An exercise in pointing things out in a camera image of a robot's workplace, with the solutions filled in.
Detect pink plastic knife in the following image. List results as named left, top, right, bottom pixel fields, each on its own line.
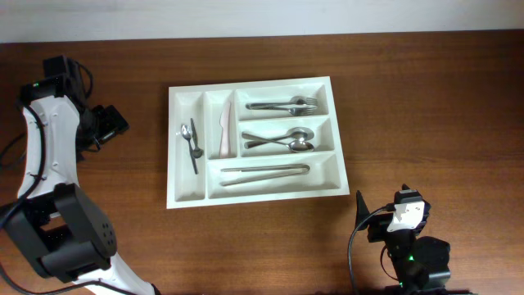
left=219, top=101, right=231, bottom=158

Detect horizontal metal fork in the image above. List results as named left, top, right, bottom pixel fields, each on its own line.
left=246, top=96, right=318, bottom=109

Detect right black cable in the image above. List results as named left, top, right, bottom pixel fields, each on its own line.
left=347, top=204, right=396, bottom=295

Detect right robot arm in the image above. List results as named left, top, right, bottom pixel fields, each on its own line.
left=348, top=184, right=451, bottom=294

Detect white plastic cutlery tray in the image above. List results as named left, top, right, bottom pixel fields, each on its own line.
left=166, top=76, right=350, bottom=209

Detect small teaspoon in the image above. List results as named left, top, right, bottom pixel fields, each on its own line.
left=190, top=118, right=204, bottom=159
left=181, top=125, right=199, bottom=175

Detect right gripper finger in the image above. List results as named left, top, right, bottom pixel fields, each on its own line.
left=355, top=190, right=370, bottom=230
left=394, top=184, right=423, bottom=204

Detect large metal spoon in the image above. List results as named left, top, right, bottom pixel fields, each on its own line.
left=244, top=127, right=314, bottom=148
left=242, top=132, right=314, bottom=152

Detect metal tongs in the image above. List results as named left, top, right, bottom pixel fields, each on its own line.
left=220, top=164, right=310, bottom=187

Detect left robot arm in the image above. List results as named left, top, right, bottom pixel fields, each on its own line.
left=1, top=55, right=159, bottom=294

